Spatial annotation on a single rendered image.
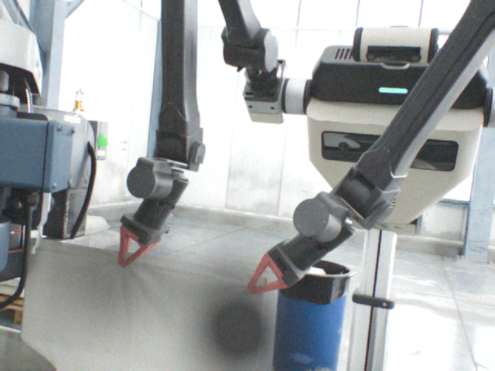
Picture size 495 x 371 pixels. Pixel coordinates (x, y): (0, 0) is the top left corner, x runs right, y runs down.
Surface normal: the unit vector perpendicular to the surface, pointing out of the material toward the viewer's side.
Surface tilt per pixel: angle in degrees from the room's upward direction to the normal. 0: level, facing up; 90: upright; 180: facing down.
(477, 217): 90
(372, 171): 96
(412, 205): 130
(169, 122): 111
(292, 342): 93
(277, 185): 90
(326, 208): 76
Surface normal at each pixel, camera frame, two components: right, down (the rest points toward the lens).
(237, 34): -0.37, 0.85
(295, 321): -0.50, 0.04
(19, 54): 0.97, 0.11
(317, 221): -0.48, -0.24
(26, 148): 0.10, 0.06
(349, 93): -0.30, 0.65
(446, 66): -0.69, 0.07
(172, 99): -0.43, 0.36
